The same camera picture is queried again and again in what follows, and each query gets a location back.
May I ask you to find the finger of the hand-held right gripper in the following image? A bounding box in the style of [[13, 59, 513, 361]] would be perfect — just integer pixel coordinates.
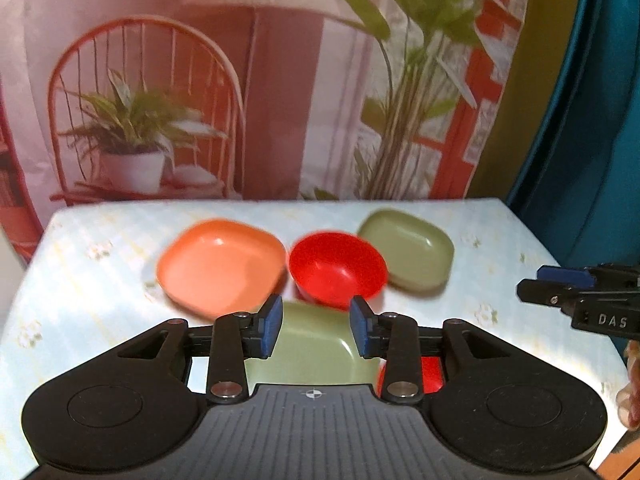
[[517, 280, 581, 307], [536, 265, 601, 284]]

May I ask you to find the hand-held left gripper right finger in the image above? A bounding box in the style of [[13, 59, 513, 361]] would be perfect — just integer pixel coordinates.
[[349, 296, 507, 406]]

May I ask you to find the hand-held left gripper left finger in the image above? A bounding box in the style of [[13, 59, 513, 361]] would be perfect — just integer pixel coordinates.
[[117, 294, 285, 406]]

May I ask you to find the green square plate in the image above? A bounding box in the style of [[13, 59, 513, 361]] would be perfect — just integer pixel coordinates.
[[357, 208, 456, 292], [244, 299, 380, 395]]

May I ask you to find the red bowl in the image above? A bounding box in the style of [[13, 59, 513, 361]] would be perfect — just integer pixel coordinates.
[[376, 354, 445, 397], [289, 231, 389, 310]]

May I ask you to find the orange square plate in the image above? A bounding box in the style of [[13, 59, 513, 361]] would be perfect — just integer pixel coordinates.
[[156, 218, 287, 320]]

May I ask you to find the person's right hand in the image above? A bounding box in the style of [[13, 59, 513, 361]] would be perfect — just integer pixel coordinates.
[[616, 340, 640, 432]]

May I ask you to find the teal curtain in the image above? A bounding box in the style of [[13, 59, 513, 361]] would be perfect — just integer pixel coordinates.
[[505, 0, 640, 268]]

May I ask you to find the floral tablecloth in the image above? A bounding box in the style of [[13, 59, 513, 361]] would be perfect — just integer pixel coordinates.
[[0, 197, 632, 480]]

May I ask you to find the printed backdrop cloth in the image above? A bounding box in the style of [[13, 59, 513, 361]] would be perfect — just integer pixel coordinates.
[[0, 0, 533, 261]]

